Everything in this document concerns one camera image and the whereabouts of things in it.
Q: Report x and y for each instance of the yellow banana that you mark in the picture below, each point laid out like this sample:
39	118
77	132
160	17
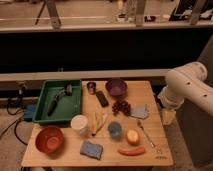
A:
98	122

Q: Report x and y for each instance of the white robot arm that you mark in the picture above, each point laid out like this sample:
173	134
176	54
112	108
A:
187	82

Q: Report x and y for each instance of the purple bowl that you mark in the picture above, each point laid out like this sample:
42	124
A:
116	87

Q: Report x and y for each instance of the black remote control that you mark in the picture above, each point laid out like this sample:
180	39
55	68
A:
102	99

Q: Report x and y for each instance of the dark red grapes bunch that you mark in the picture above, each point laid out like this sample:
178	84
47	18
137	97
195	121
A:
121	106

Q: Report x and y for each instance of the blue plastic cup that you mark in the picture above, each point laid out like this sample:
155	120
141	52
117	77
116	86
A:
115	130

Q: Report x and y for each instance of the grey blue folded cloth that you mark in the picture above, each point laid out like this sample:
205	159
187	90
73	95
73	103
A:
140	112

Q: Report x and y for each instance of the white plastic cup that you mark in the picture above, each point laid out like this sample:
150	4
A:
79	124

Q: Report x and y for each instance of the green plastic tray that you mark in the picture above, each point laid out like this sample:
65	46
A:
67	107

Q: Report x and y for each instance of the metal spoon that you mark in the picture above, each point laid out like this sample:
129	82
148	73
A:
139	124

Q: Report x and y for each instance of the blue sponge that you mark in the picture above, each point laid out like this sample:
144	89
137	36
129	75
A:
91	150

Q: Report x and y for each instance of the red orange bowl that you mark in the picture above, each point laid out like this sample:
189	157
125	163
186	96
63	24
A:
49	139

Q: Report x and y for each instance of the blue power box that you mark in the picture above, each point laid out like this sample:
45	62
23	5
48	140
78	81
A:
29	112

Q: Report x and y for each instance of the black handled brush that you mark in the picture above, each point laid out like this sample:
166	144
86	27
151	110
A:
65	91

